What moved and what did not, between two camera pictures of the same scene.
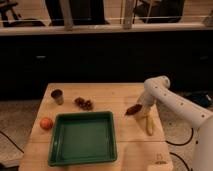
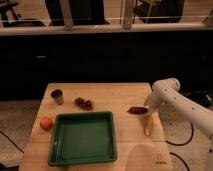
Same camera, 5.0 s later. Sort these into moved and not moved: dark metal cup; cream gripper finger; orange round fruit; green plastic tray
Moved: cream gripper finger
Not moved: orange round fruit; dark metal cup; green plastic tray
